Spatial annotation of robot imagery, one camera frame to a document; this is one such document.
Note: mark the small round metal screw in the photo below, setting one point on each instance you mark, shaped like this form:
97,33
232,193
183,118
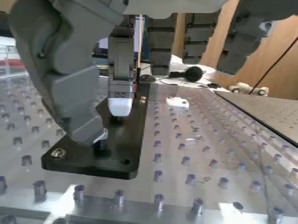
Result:
57,153

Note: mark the small white square plate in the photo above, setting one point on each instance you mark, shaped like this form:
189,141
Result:
179,102

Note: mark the black plate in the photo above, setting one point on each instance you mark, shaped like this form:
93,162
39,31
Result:
128,140

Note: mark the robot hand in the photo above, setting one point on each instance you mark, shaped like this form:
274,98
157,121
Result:
67,60

